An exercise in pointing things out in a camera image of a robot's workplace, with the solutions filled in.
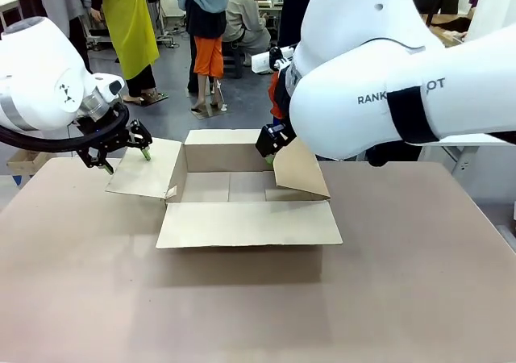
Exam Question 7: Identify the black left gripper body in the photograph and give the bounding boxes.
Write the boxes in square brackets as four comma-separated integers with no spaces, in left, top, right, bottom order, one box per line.
[76,115,134,156]

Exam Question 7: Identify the orange fabric piece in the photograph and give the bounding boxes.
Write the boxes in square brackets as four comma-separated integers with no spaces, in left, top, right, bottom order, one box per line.
[268,72,292,127]

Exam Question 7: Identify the black strap on right arm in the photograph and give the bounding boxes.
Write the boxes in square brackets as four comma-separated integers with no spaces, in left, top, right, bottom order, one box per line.
[385,85,441,145]

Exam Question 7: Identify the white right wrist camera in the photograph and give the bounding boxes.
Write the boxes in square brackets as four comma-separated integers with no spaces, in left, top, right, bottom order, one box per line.
[250,44,300,75]

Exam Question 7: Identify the seated person beige hoodie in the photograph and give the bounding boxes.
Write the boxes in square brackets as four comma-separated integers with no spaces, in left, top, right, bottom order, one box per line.
[222,0,273,68]

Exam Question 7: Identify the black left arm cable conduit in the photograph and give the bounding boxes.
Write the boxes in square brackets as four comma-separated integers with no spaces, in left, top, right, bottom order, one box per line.
[0,102,131,153]

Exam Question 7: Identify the small cardboard tray box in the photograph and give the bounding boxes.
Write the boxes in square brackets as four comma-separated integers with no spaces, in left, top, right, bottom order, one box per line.
[6,148,52,178]

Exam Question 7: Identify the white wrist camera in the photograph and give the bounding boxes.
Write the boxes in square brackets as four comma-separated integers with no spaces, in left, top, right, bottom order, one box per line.
[250,44,300,75]
[91,73,127,103]

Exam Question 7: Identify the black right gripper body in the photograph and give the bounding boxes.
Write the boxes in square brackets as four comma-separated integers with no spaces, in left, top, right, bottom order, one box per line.
[255,123,298,158]

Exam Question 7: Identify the brown cardboard box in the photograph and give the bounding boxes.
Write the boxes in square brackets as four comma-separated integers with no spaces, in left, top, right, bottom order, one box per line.
[104,128,344,250]

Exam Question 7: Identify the white metal side table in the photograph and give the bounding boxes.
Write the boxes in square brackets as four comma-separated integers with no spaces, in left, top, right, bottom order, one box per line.
[422,132,516,181]

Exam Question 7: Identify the person in yellow apron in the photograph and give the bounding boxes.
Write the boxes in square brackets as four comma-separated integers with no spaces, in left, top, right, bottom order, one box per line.
[89,0,169,107]

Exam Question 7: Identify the figure in orange trousers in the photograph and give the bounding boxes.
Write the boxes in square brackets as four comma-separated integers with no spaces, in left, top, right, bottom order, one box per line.
[169,0,243,119]

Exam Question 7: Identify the person in navy jacket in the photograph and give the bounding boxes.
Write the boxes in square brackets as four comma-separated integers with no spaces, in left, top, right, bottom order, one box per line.
[277,0,323,52]

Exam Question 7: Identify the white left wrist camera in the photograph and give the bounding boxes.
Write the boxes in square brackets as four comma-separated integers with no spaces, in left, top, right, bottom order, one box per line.
[91,73,127,103]

